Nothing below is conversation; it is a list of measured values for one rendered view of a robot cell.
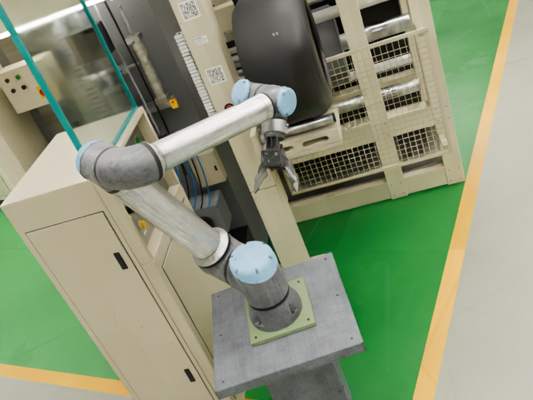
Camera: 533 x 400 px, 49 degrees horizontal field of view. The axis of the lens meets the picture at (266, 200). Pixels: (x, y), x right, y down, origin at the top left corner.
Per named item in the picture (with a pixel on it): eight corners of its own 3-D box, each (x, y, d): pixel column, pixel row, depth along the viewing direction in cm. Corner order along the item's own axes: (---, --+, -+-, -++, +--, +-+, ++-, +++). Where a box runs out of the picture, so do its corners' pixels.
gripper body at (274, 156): (259, 167, 199) (259, 132, 201) (266, 172, 207) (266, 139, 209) (281, 165, 197) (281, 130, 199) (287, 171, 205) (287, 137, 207)
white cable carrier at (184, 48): (216, 135, 269) (174, 36, 245) (217, 130, 273) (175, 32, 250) (225, 132, 268) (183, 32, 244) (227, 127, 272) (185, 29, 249)
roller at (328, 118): (260, 145, 261) (257, 136, 259) (261, 141, 265) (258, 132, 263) (336, 123, 253) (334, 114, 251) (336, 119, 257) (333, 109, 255)
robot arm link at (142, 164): (112, 166, 147) (297, 79, 184) (89, 156, 156) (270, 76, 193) (125, 206, 152) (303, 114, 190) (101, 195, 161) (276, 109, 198)
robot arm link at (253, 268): (267, 315, 192) (249, 278, 182) (234, 297, 204) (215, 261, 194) (297, 283, 199) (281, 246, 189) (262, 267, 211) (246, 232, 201)
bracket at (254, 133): (256, 156, 260) (249, 137, 255) (262, 118, 293) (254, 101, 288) (263, 154, 259) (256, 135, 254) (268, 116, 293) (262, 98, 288)
